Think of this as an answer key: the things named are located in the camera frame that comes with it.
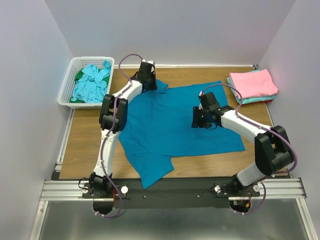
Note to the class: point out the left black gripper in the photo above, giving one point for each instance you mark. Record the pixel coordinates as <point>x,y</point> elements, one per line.
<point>153,86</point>

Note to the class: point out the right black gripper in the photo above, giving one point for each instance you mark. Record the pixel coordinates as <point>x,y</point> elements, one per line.
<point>196,121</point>

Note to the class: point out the teal blue t-shirt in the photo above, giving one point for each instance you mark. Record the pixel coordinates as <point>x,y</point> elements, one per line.
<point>159,127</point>

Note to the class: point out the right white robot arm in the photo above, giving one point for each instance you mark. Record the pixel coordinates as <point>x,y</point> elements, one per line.
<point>271,144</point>

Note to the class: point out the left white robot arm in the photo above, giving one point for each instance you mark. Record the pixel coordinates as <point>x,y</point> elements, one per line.
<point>113,119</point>

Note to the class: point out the pink folded t-shirt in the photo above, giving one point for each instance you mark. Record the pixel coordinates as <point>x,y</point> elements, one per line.
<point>252,83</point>

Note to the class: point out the light blue crumpled t-shirt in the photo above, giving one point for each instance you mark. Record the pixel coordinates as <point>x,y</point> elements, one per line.
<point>91,83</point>

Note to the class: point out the mint folded t-shirt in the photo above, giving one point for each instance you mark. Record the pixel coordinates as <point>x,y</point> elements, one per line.
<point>250,100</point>

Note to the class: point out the white plastic laundry basket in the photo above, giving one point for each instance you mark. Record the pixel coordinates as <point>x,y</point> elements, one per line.
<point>68,84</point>

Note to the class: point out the green t-shirt in basket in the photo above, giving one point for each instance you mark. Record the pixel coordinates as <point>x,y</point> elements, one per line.
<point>78,74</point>

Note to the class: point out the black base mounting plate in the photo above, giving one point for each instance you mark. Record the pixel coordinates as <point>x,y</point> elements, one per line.
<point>186,192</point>

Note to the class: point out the aluminium extrusion rail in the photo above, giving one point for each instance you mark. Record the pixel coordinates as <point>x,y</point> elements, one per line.
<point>276,188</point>

